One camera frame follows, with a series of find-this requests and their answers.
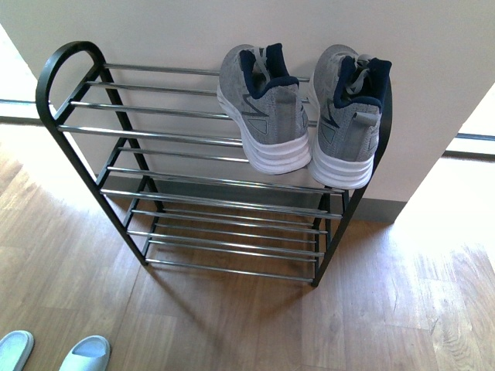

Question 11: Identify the light blue slipper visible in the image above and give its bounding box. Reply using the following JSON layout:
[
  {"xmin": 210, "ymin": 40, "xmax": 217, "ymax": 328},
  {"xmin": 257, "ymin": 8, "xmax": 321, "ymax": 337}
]
[
  {"xmin": 1, "ymin": 330, "xmax": 34, "ymax": 371},
  {"xmin": 59, "ymin": 335, "xmax": 111, "ymax": 371}
]

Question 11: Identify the grey knit sneaker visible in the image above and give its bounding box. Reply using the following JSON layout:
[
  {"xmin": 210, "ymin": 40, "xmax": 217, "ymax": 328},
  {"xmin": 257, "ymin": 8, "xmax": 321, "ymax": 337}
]
[
  {"xmin": 308, "ymin": 44, "xmax": 392, "ymax": 189},
  {"xmin": 217, "ymin": 43, "xmax": 311, "ymax": 175}
]

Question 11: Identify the black metal shoe rack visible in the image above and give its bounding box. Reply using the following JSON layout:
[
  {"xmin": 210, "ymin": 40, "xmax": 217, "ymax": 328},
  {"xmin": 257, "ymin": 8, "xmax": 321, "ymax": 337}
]
[{"xmin": 36, "ymin": 41, "xmax": 392, "ymax": 286}]

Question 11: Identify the dark window frame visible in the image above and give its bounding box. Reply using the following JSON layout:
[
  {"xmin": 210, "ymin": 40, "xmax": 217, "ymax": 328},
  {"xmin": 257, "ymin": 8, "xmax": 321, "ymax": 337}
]
[{"xmin": 1, "ymin": 93, "xmax": 494, "ymax": 161}]

